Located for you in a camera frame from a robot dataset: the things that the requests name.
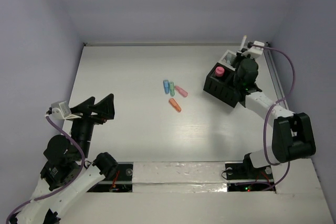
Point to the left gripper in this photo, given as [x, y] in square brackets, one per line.
[89, 117]

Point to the pink capped highlighter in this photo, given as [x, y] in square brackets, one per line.
[219, 71]

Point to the yellow white pen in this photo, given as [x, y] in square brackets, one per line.
[243, 43]

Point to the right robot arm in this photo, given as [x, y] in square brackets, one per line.
[287, 136]

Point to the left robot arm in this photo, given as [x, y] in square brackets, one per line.
[67, 174]

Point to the light blue highlighter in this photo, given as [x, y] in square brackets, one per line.
[166, 85]

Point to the orange highlighter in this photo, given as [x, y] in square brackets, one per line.
[175, 105]

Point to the green highlighter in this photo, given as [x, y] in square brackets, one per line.
[172, 89]

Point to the white foam front board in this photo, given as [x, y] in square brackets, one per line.
[296, 199]

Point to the black and white organizer box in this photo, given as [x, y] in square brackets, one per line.
[227, 88]

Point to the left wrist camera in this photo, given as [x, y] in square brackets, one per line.
[61, 111]

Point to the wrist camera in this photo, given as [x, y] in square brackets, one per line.
[61, 111]
[254, 50]

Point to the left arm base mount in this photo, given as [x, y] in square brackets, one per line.
[120, 183]

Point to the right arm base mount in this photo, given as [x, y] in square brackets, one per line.
[240, 178]

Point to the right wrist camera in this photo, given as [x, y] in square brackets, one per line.
[254, 50]

